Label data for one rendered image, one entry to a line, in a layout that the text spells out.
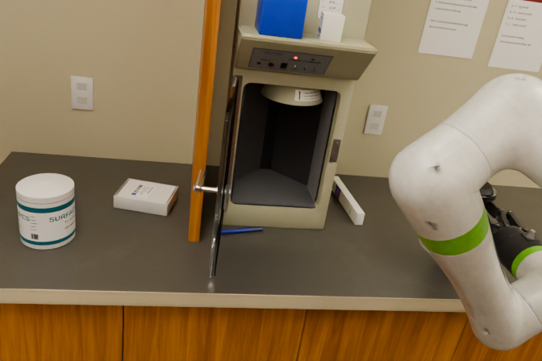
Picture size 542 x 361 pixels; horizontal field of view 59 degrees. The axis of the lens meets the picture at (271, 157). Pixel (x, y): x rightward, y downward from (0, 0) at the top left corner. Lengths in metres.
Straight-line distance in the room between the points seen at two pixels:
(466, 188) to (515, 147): 0.09
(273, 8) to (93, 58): 0.78
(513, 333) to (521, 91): 0.48
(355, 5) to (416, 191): 0.65
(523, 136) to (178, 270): 0.83
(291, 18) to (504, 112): 0.54
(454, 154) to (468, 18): 1.18
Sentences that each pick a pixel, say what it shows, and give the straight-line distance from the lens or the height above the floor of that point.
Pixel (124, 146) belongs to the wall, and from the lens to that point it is 1.79.
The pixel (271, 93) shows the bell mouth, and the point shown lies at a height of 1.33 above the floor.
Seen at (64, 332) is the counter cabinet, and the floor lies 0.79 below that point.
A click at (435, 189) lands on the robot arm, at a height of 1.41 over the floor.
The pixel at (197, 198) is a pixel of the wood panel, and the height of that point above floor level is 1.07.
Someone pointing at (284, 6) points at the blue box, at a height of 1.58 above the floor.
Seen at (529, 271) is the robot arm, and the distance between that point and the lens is 1.12.
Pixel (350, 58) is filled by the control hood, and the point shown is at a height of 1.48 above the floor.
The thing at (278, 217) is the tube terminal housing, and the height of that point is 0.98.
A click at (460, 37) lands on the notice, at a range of 1.87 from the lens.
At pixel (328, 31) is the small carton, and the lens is 1.16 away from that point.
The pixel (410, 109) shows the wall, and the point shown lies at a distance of 1.87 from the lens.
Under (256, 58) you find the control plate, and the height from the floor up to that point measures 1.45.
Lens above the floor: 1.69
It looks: 24 degrees down
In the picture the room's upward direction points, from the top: 9 degrees clockwise
